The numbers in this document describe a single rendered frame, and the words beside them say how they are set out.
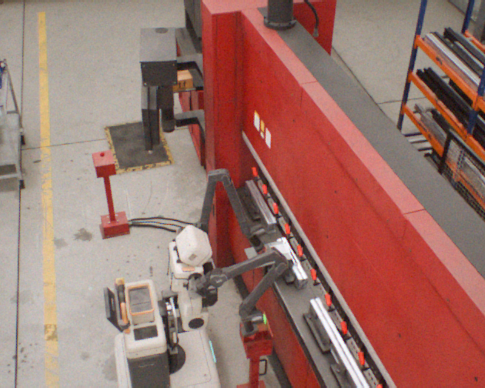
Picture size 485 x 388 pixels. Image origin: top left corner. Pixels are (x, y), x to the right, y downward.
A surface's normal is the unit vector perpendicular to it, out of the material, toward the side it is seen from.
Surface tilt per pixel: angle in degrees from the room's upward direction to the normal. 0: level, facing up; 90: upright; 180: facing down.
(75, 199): 0
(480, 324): 90
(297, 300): 0
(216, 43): 90
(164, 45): 0
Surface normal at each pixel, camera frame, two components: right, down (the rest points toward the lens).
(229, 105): 0.32, 0.61
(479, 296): 0.01, -0.77
